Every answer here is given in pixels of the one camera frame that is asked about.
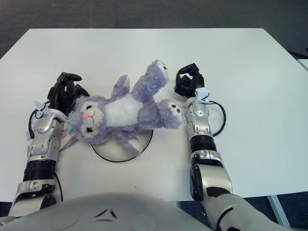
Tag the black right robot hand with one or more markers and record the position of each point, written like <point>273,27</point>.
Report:
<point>190,84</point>

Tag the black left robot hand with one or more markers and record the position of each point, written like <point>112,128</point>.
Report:
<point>62,96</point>

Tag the purple plush bunny doll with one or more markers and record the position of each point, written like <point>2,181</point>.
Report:
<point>134,106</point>

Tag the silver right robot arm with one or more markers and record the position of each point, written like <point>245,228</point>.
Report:
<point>204,144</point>

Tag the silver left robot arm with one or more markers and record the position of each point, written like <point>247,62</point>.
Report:
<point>41,149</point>

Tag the white plate with black rim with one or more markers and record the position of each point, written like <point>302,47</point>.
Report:
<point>113,151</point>

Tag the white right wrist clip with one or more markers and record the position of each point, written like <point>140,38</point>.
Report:
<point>202,95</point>

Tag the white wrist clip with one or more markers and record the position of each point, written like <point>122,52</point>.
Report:
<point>42,107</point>
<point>202,95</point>

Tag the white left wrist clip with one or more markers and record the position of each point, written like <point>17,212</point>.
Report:
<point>42,107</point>

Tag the white side table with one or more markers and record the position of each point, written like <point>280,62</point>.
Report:
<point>303,66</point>

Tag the grey robot torso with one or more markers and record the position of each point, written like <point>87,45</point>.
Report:
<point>108,211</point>

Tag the white table leg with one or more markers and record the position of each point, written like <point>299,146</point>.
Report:
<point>279,209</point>

